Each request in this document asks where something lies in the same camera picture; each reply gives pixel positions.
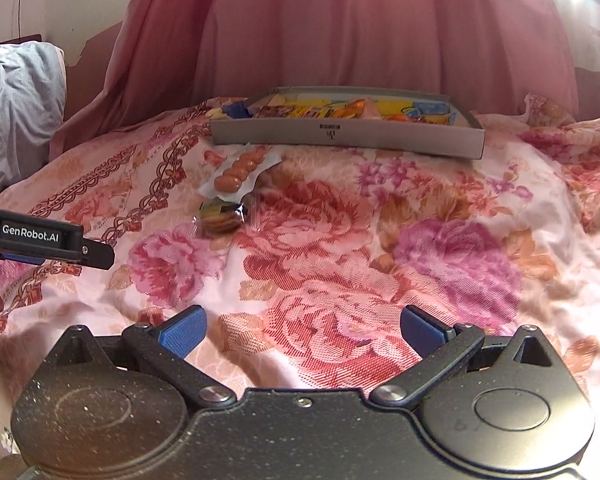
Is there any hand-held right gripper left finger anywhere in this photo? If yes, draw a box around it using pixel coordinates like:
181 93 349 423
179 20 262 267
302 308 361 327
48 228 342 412
45 305 238 408

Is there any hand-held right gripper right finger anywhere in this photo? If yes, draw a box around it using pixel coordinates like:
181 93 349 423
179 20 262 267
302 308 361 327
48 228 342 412
369 304 563 408

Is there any grey cardboard box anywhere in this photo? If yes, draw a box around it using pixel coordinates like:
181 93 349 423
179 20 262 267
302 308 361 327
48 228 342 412
209 87 486 160

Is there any pink floral blanket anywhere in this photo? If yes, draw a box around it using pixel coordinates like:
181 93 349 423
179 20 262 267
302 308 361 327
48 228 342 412
0 92 600 480

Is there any dark round biscuit packet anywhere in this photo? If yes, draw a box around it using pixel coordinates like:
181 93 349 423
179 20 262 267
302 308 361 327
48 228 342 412
194 199 253 238

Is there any pale blue pillow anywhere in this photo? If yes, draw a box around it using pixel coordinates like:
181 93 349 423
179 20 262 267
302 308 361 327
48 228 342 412
0 41 68 201

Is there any clear sausage packet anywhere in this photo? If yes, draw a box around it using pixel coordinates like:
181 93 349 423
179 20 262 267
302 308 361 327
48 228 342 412
198 142 283 206

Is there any dark blue packet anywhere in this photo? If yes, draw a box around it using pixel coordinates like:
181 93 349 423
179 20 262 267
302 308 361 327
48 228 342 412
222 101 253 120

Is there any pile of colourful snack packets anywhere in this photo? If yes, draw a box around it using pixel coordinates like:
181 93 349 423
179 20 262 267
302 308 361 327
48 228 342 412
250 97 456 126

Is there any pink curtain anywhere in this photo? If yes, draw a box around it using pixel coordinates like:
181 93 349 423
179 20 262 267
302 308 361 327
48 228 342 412
50 0 581 156

